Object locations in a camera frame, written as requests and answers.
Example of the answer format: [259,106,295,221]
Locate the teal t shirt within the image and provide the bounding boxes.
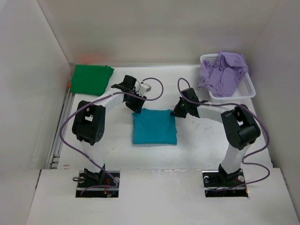
[132,108,177,145]

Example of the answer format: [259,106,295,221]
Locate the lilac t shirt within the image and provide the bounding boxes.
[198,52,248,98]

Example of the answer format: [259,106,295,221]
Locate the green t shirt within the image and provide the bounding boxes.
[70,64,114,97]

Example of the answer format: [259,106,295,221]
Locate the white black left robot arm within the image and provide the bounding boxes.
[72,75,151,187]

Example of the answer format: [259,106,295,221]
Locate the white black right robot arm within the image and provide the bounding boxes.
[170,88,261,189]

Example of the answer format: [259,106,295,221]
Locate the white plastic basket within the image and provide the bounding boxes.
[200,53,256,104]

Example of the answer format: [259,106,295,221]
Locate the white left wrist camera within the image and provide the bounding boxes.
[139,83,151,95]

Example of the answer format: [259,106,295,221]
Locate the aluminium frame rail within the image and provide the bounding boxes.
[48,62,78,169]

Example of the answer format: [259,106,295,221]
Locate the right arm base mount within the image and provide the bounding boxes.
[202,170,248,197]

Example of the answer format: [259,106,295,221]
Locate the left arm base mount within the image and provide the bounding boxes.
[72,169,120,198]

